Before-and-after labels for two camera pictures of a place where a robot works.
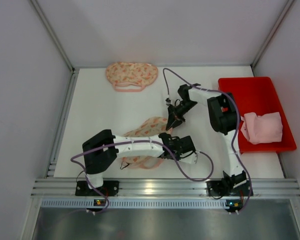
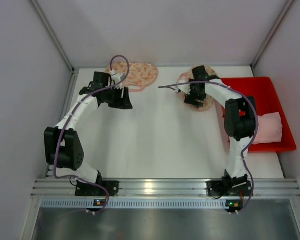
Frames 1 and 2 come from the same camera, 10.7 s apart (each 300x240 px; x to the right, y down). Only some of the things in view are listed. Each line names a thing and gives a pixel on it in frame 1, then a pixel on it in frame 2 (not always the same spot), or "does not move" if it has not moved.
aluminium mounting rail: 267,188 does not move
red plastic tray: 259,95 does not move
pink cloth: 260,129 does not move
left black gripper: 179,152 -> 117,98
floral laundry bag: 131,76 does not move
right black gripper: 175,113 -> 195,95
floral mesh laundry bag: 153,127 -> 211,72
